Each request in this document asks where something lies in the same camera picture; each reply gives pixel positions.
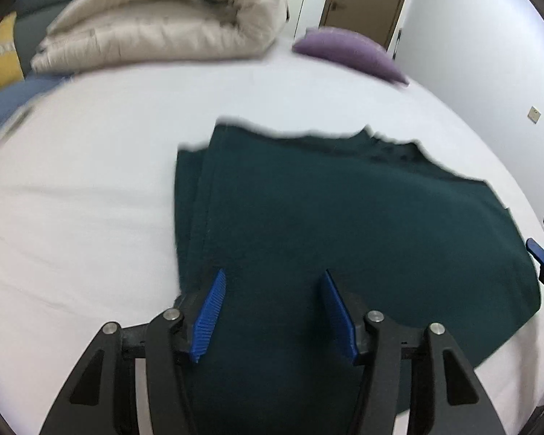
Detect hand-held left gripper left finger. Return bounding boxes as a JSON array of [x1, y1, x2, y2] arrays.
[[38, 268, 228, 435]]

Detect brown door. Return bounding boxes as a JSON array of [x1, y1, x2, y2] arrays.
[[319, 0, 416, 50]]

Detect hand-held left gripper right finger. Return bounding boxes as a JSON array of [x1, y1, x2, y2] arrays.
[[319, 270, 507, 435]]

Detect folded beige duvet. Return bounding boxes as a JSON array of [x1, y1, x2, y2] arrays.
[[29, 0, 289, 74]]

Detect grey-blue upholstered headboard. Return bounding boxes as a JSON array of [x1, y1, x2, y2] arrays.
[[13, 0, 110, 78]]

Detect purple cushion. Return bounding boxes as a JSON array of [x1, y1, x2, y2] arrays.
[[291, 26, 410, 86]]

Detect blue pillow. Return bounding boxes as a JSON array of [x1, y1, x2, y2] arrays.
[[0, 76, 71, 151]]

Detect dark green sweater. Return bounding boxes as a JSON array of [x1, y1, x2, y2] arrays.
[[172, 120, 542, 435]]

